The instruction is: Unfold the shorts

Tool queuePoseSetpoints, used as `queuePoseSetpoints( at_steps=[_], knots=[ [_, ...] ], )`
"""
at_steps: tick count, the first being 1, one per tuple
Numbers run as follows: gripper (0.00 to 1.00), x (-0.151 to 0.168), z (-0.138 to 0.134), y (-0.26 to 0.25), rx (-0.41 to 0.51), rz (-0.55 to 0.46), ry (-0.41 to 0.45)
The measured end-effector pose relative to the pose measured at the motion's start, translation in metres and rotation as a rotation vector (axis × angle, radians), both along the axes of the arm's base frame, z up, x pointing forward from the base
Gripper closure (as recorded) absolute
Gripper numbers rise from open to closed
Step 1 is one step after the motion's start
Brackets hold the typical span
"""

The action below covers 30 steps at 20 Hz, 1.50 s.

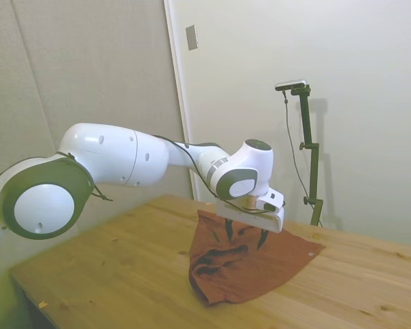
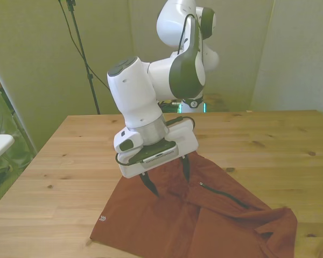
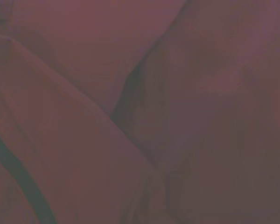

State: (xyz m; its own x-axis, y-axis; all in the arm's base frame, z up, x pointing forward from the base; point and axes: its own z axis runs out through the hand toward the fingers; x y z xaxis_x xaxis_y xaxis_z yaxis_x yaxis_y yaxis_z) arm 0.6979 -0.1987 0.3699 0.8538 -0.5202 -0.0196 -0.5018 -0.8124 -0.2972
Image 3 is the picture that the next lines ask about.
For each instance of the rust brown shorts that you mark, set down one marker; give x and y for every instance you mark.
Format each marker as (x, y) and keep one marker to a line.
(154, 116)

